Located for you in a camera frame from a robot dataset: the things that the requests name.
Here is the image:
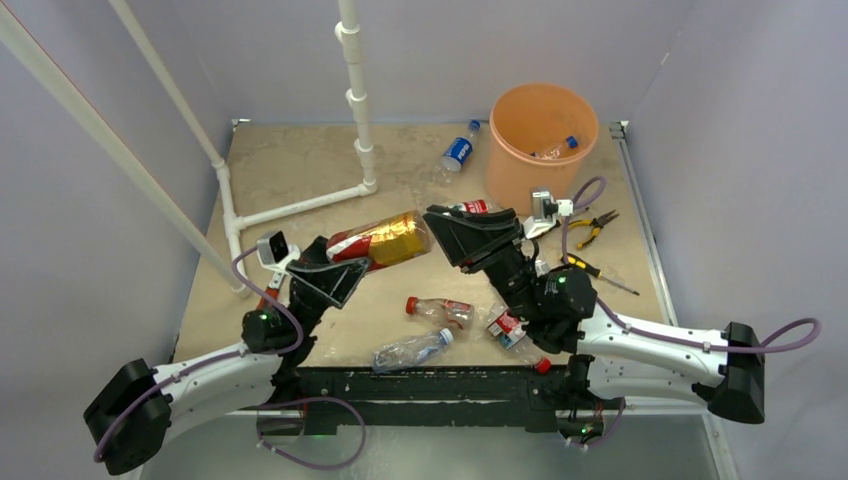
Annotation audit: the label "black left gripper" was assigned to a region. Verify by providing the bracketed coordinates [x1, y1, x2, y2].
[288, 237, 384, 337]

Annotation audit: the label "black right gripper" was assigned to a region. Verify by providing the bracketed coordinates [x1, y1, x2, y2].
[423, 207, 541, 324]

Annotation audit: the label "gold red drink bottle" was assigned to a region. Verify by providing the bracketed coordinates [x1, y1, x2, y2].
[326, 210, 431, 271]

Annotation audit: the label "red cap clear bottle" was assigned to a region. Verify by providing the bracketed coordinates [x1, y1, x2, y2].
[405, 297, 476, 331]

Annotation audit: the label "large Pepsi bottle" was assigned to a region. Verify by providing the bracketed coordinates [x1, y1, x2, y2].
[531, 136, 579, 160]

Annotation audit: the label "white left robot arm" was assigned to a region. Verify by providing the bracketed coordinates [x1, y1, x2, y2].
[83, 231, 372, 476]

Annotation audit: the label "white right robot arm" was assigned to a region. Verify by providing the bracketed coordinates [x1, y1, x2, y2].
[423, 205, 765, 424]

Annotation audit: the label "orange plastic bin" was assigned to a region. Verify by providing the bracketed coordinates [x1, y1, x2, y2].
[484, 82, 600, 215]

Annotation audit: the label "red label water bottle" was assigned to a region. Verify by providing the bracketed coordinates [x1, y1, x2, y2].
[450, 199, 493, 214]

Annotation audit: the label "far blue Pepsi bottle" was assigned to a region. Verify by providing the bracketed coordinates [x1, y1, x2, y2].
[441, 120, 481, 172]

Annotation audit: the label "red blue label bottle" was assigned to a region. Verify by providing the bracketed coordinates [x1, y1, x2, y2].
[486, 303, 552, 374]

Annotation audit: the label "clear white cap bottle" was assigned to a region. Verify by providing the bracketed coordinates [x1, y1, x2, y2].
[371, 328, 455, 374]

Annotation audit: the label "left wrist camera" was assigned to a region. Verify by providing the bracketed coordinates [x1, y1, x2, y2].
[255, 230, 301, 265]

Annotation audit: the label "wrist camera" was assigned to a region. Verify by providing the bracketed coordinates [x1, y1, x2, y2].
[522, 188, 574, 240]
[255, 230, 301, 265]

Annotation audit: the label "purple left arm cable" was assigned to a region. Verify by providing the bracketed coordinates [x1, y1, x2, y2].
[92, 248, 306, 465]

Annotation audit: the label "adjustable wrench red handle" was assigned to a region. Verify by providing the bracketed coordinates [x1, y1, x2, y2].
[256, 272, 285, 310]

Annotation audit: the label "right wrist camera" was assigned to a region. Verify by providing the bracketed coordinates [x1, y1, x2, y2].
[522, 188, 574, 240]

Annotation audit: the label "purple loop cable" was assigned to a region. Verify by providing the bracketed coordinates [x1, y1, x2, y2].
[256, 396, 368, 472]

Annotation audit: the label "yellow handled pliers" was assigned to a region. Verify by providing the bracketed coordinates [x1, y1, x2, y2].
[568, 210, 619, 250]

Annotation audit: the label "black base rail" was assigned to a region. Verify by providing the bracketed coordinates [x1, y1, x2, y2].
[293, 365, 599, 435]

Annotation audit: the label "white PVC pipe frame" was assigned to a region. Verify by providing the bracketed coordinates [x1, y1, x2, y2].
[1, 1, 378, 297]

